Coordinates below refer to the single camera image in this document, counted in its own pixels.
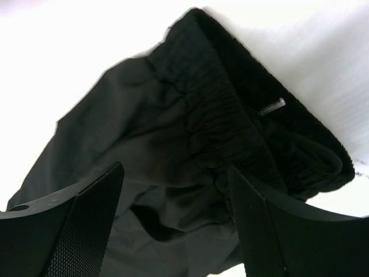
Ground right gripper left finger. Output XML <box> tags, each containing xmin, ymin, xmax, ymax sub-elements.
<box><xmin>1</xmin><ymin>163</ymin><xmax>123</xmax><ymax>277</ymax></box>

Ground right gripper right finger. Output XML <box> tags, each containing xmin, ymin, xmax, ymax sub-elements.
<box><xmin>228</xmin><ymin>166</ymin><xmax>368</xmax><ymax>277</ymax></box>

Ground black trousers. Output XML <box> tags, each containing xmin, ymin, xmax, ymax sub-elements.
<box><xmin>7</xmin><ymin>8</ymin><xmax>355</xmax><ymax>276</ymax></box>

